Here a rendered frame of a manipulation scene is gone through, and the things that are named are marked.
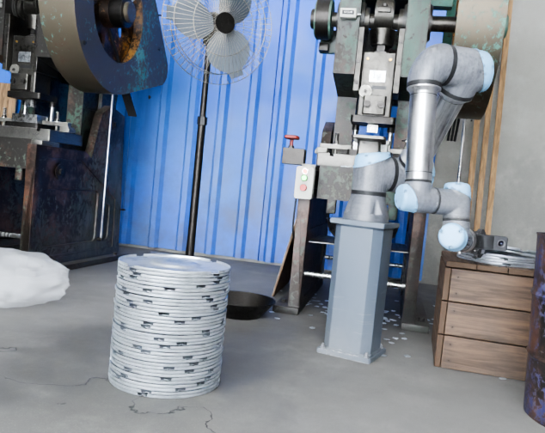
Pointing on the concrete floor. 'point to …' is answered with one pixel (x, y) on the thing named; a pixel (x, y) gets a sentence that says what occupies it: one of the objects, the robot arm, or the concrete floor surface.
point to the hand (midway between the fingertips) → (485, 245)
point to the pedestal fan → (215, 49)
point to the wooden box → (482, 317)
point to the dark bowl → (247, 305)
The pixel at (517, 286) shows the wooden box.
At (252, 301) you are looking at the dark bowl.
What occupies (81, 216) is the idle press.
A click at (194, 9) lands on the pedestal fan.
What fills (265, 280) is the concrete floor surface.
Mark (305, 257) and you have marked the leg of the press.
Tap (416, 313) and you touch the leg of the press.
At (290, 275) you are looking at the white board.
